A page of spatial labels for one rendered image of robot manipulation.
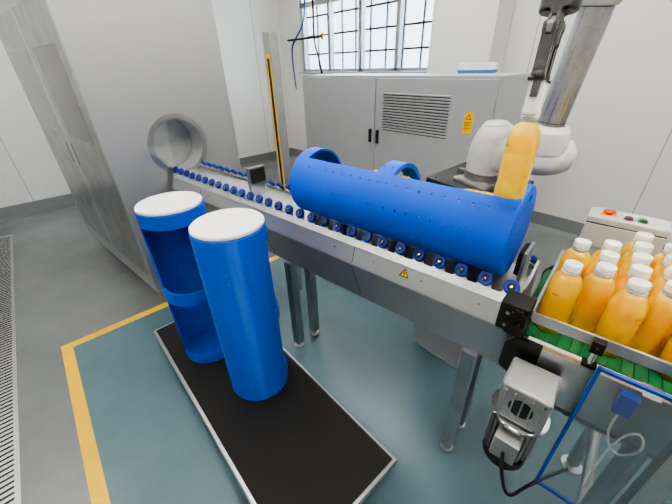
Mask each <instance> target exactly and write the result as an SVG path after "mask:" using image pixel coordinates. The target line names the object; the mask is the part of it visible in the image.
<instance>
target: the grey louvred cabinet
mask: <svg viewBox="0 0 672 504"><path fill-rule="evenodd" d="M528 77H531V73H496V74H493V75H458V74H457V73H333V74H315V75H303V77H302V82H303V96H304V110H305V124H306V138H307V149H309V148H312V147H320V148H325V149H330V150H332V151H333V152H335V153H336V154H337V156H338V157H339V159H340V161H341V164H342V165H346V166H351V167H356V168H361V169H366V170H371V171H373V170H379V169H380V168H381V167H382V166H383V165H384V164H385V163H387V162H389V161H392V160H395V161H401V162H407V163H412V164H414V165H415V166H416V167H417V169H418V171H419V174H420V179H421V181H425V182H426V178H427V177H428V176H431V175H433V174H436V173H438V172H441V171H443V170H446V169H448V168H451V167H453V166H456V165H459V164H461V163H464V162H467V158H468V153H469V149H470V146H471V143H472V141H473V139H474V137H475V135H476V133H477V132H478V130H479V129H480V128H481V126H482V125H483V124H484V123H485V122H486V121H488V120H506V121H508V122H509V123H511V124H512V125H513V126H515V125H516V124H517V123H519V122H521V120H519V118H522V117H521V113H522V109H523V106H524V102H525V98H526V95H527V91H528V87H529V83H530V81H527V79H528Z"/></svg>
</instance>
